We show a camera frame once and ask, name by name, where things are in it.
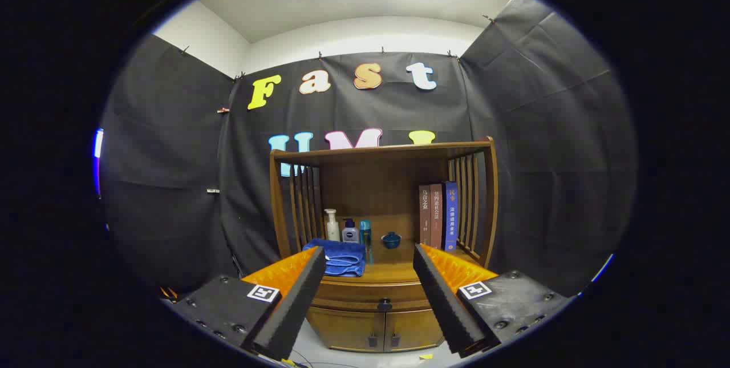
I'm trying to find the wooden countertop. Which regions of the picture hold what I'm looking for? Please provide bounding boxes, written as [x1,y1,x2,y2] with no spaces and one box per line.
[322,247,481,285]

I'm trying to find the wooden cabinet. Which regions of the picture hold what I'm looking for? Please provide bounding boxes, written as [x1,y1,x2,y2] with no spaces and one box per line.
[269,137,498,353]

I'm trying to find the reddish brown book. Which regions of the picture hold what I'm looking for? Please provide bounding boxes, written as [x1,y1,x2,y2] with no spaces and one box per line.
[430,184,444,250]

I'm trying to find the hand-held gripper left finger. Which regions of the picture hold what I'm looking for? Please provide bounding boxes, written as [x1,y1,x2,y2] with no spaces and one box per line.
[161,246,327,361]

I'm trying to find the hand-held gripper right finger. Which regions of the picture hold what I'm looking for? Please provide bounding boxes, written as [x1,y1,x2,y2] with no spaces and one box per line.
[413,244,574,358]

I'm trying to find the floor cables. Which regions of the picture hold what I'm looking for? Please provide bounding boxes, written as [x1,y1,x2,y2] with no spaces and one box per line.
[282,350,357,368]

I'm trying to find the folded blue towel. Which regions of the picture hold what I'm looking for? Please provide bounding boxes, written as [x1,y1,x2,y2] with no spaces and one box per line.
[302,238,366,277]

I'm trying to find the blue book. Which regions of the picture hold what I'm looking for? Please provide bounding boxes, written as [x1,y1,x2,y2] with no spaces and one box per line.
[442,181,459,252]

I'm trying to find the dark brown book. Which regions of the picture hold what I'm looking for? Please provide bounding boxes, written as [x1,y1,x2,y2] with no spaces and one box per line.
[419,185,432,246]

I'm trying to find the wooden cabinet door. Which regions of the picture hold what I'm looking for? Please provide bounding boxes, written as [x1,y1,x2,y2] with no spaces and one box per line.
[384,309,444,353]
[306,306,386,353]

